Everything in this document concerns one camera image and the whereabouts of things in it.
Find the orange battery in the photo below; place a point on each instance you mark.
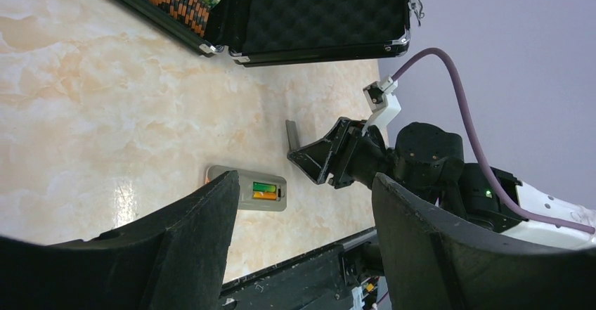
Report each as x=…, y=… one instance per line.
x=259, y=195

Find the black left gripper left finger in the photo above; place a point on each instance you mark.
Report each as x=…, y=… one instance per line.
x=173, y=258

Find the grey battery cover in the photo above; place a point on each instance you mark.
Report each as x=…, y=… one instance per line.
x=292, y=135

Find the black poker chip case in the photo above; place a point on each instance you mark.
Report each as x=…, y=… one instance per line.
x=283, y=32

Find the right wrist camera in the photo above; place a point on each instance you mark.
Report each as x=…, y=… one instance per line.
x=382, y=101

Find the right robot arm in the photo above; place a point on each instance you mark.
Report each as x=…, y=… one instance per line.
x=429, y=162

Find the white remote control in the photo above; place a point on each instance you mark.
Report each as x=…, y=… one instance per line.
x=246, y=179

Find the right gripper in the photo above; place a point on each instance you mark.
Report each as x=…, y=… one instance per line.
x=348, y=152

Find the green battery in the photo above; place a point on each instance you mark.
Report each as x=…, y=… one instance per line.
x=264, y=187

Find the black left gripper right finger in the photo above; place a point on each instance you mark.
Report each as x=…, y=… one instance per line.
x=433, y=259

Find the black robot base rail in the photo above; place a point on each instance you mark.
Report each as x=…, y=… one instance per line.
x=344, y=274

